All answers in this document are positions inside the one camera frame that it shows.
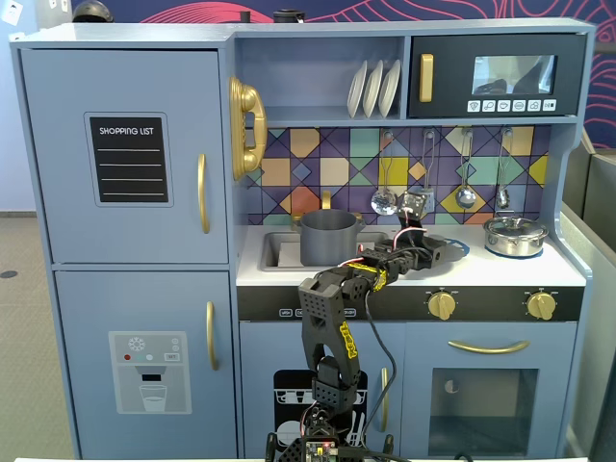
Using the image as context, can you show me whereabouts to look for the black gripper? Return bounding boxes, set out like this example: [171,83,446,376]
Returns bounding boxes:
[384,233,467,278]

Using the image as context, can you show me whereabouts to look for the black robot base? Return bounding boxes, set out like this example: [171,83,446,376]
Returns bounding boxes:
[266,423,398,462]

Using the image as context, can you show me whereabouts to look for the stainless steel pot lid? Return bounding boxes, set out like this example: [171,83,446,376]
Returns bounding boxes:
[484,215,548,237]

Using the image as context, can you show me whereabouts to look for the steel ladle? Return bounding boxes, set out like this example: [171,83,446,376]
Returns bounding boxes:
[454,127,478,211]

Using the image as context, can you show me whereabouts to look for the gold stove knob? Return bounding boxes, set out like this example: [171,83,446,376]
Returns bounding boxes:
[426,291,458,321]
[525,291,559,321]

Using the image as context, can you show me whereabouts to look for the hanging silver whisk utensil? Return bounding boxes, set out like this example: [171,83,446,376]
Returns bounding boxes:
[495,127,514,209]

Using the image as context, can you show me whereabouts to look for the steel skimmer spoon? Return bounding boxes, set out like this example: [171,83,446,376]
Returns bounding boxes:
[370,129,398,217]

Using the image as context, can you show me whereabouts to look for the steel slotted spatula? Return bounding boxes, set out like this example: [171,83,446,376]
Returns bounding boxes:
[418,128,440,213]

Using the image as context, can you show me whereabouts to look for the oven door with window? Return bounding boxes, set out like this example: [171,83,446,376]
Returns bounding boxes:
[404,321,578,458]

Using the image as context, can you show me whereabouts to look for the gray plastic pot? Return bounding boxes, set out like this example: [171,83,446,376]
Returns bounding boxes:
[297,208,361,267]

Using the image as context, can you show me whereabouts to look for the gray partition panel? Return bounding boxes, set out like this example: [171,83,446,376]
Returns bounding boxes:
[560,129,616,462]

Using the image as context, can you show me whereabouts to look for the gray sink basin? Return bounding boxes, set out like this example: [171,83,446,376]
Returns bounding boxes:
[261,230,392,272]

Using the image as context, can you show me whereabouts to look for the gray toy plate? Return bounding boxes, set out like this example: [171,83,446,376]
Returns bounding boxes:
[346,60,370,119]
[361,59,385,119]
[377,58,402,118]

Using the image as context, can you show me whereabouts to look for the black microwave door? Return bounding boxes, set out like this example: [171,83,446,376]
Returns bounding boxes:
[407,33,588,119]

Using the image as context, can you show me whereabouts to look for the gold toy telephone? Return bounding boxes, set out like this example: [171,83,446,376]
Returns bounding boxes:
[228,75,269,182]

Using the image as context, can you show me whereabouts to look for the freezer door with dispenser print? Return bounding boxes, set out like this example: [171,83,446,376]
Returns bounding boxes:
[53,269,240,461]

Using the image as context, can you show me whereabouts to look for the blue toy kitchen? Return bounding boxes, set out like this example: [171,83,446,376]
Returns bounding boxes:
[9,17,598,461]

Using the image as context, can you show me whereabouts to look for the fridge door with shopping list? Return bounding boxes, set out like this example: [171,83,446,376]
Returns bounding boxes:
[18,47,230,265]

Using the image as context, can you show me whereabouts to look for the black helmet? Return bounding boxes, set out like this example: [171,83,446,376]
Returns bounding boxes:
[70,0,116,24]

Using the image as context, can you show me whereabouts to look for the red and white cable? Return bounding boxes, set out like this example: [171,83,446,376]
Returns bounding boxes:
[390,224,430,251]

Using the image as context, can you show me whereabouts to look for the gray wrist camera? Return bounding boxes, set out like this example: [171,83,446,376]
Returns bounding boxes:
[400,189,435,236]

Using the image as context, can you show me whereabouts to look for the black cable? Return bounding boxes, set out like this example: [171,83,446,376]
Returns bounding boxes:
[364,287,397,437]

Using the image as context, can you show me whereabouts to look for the gold oven door handle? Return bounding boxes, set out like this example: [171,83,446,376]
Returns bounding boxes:
[447,339,531,356]

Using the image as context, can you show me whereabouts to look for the gold dishwasher door handle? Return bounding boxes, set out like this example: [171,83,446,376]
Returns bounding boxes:
[379,367,391,433]

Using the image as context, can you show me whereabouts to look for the gold fridge door handle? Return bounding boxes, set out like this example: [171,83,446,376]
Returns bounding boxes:
[196,153,212,236]

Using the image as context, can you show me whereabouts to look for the gold freezer door handle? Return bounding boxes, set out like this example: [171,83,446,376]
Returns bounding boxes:
[205,300,220,372]

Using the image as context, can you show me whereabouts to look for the white wall outlet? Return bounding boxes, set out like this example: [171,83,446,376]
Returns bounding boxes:
[0,0,23,25]

